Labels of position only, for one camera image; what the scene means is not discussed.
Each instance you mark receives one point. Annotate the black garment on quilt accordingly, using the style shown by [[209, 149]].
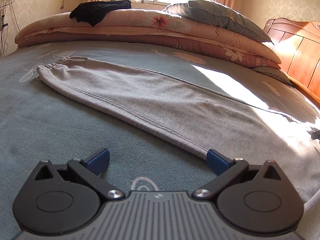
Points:
[[94, 12]]

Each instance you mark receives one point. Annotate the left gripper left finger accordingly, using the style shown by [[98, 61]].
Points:
[[59, 199]]

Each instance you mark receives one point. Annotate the grey sweatpants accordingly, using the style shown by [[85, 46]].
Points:
[[197, 119]]

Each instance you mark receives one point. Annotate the pink floral folded quilt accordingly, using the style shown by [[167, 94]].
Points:
[[153, 27]]

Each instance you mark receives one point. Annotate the grey-blue pillow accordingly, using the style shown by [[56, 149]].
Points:
[[219, 15], [273, 73]]

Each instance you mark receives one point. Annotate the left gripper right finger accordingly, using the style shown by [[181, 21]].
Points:
[[254, 199]]

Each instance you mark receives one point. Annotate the wooden headboard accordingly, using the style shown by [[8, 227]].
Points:
[[297, 45]]

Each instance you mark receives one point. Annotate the teal floral bed sheet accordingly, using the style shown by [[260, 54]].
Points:
[[39, 123]]

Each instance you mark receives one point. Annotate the white power strip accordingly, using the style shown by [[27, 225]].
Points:
[[3, 23]]

